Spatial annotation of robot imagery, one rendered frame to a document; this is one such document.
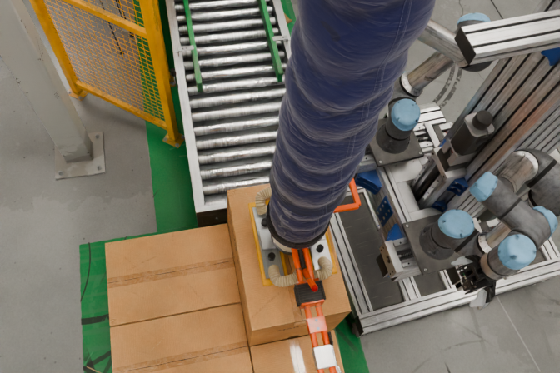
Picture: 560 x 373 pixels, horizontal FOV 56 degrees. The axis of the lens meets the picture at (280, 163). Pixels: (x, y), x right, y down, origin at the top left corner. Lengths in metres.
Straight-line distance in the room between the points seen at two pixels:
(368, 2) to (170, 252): 1.98
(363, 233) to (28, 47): 1.96
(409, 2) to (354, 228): 2.31
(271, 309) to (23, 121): 2.28
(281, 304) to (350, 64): 1.36
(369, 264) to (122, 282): 1.32
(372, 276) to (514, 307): 0.93
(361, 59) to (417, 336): 2.47
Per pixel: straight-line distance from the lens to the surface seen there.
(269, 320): 2.11
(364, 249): 3.03
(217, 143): 2.83
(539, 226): 1.44
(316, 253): 2.05
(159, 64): 2.80
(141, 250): 2.63
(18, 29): 2.55
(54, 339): 3.20
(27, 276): 3.33
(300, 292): 1.87
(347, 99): 1.00
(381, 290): 2.99
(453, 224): 2.03
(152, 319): 2.56
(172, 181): 3.35
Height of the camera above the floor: 3.01
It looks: 62 degrees down
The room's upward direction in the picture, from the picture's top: 10 degrees clockwise
